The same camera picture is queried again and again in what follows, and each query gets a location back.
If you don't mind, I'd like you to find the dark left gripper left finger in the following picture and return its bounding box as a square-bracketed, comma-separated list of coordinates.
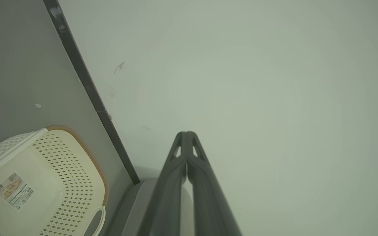
[136, 131, 187, 236]

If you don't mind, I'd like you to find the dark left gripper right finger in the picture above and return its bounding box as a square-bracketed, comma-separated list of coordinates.
[186, 131, 242, 236]

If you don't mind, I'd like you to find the grey fabric sofa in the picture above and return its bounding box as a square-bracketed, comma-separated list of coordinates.
[105, 179, 196, 236]

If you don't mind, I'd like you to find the cream perforated laundry basket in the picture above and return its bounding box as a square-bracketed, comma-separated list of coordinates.
[0, 125, 109, 236]

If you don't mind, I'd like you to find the white barcode label sticker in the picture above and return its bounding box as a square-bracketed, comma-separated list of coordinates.
[0, 172, 35, 210]

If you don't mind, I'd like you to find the black baseboard strip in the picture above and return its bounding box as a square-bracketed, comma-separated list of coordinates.
[43, 0, 141, 185]

